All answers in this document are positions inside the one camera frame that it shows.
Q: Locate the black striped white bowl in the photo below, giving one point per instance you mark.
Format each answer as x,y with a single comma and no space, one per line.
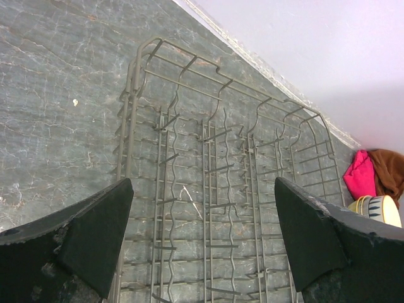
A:
381,209

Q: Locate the brown cloth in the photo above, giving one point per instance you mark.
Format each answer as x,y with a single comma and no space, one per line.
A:
388,173

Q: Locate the grey wire dish rack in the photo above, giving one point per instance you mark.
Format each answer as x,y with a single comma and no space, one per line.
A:
203,151

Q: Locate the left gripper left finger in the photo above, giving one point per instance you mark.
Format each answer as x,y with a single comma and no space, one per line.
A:
70,255

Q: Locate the pink cloth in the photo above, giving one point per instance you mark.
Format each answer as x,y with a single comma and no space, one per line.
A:
359,177

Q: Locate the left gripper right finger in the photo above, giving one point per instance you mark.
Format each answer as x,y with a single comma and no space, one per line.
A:
336,255

